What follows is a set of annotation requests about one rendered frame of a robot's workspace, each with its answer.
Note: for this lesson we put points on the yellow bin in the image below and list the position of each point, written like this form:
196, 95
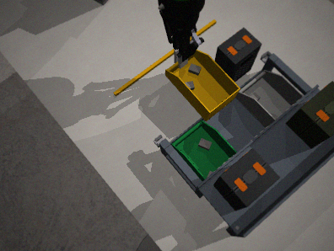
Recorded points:
214, 89

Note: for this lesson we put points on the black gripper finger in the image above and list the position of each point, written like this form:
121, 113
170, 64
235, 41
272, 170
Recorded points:
170, 31
186, 47

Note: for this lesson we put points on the green open bin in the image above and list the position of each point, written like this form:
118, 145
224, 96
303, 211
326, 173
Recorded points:
200, 160

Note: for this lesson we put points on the grey open bin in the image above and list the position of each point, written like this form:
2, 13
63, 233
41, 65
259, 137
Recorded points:
276, 93

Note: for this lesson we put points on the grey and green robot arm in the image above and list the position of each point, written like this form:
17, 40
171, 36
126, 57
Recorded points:
181, 9

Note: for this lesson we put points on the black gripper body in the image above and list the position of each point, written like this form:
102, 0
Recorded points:
187, 24

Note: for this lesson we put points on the yellow long bar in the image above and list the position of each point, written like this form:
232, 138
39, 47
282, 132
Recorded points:
162, 59

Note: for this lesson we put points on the grey metal shelf rack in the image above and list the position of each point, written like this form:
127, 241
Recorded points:
285, 152

